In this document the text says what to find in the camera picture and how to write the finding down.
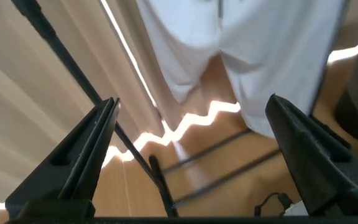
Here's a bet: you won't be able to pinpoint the black clothes rack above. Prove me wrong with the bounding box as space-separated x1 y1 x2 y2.
11 0 352 218

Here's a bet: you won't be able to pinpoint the black cable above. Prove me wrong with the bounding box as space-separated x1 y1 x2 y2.
253 192 293 217

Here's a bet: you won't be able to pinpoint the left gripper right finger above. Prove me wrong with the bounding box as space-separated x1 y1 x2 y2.
264 93 358 217

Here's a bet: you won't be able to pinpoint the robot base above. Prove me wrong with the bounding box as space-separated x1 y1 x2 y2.
283 200 309 217

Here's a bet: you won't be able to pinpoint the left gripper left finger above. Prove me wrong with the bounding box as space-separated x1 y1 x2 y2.
4 96 121 218

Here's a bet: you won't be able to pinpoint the pale grey shorts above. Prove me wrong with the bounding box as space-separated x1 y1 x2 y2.
135 0 349 139

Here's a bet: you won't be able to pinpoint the beige curtain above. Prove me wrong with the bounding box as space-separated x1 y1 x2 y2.
0 0 358 206

